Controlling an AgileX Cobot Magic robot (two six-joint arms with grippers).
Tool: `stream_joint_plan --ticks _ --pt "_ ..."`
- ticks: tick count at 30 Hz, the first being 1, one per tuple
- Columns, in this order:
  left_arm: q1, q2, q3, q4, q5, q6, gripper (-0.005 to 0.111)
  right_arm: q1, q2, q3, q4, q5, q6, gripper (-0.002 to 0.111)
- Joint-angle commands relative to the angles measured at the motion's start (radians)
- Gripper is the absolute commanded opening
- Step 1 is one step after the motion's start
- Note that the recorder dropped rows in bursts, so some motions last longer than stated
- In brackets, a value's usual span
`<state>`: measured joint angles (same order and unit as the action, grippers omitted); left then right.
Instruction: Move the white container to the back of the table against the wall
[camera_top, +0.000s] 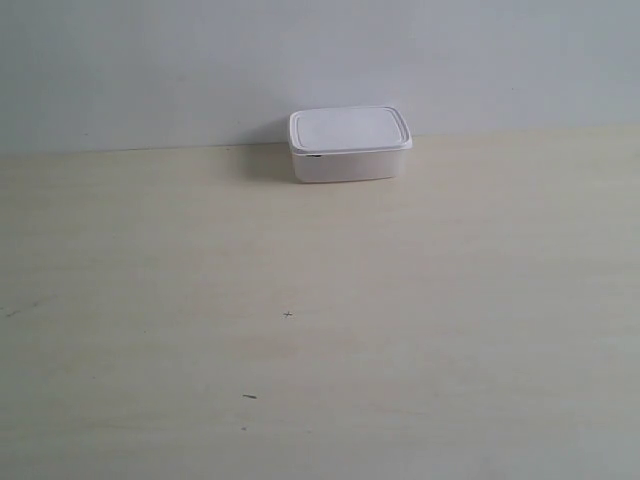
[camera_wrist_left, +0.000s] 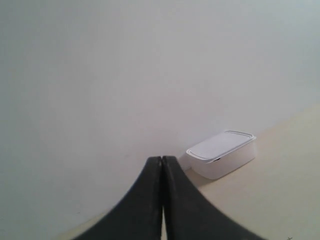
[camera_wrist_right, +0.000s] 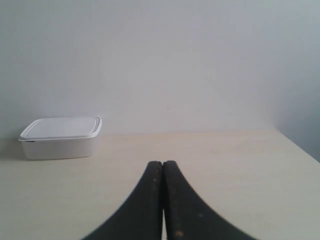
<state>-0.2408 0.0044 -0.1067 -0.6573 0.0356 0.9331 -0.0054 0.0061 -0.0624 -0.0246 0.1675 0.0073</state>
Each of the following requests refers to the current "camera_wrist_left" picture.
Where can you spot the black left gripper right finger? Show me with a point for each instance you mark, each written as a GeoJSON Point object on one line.
{"type": "Point", "coordinates": [189, 215]}

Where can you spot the white lidded plastic container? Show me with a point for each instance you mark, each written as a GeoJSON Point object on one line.
{"type": "Point", "coordinates": [222, 154]}

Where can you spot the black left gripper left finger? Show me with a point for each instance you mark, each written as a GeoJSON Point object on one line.
{"type": "Point", "coordinates": [138, 215]}

